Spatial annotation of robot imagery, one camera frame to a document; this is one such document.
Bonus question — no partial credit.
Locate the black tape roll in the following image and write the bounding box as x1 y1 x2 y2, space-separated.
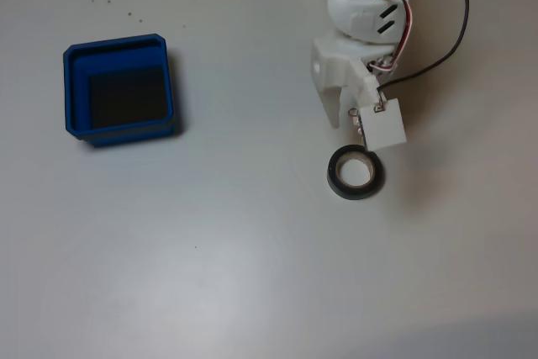
326 145 386 202

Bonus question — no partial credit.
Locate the blue plastic box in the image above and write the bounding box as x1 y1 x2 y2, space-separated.
62 33 176 149

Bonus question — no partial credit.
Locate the white square camera box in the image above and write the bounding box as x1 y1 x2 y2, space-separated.
347 97 408 152

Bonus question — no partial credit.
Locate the red white servo cable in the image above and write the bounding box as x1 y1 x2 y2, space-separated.
364 0 415 73

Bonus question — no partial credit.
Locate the black camera cable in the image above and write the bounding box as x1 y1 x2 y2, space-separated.
375 0 470 102

